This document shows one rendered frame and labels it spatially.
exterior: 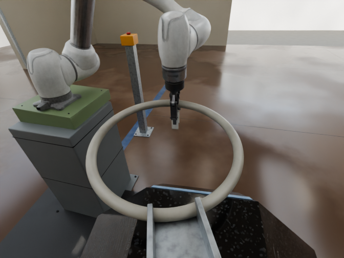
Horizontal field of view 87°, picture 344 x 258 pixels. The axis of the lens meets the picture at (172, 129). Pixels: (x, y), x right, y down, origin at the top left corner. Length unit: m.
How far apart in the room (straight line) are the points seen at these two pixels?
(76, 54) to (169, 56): 0.65
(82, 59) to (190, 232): 1.00
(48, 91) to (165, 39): 0.71
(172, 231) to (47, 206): 1.52
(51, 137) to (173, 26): 0.80
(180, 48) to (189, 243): 0.52
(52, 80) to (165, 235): 0.90
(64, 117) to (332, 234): 1.82
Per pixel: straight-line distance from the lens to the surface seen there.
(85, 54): 1.17
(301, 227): 1.71
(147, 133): 2.22
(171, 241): 0.44
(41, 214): 1.85
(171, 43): 0.61
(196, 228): 0.45
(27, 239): 1.78
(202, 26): 0.75
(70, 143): 1.04
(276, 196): 1.78
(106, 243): 0.68
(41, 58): 1.10
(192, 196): 0.59
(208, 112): 0.71
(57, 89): 1.12
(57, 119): 1.09
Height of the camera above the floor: 1.34
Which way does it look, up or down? 36 degrees down
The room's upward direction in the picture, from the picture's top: 2 degrees counter-clockwise
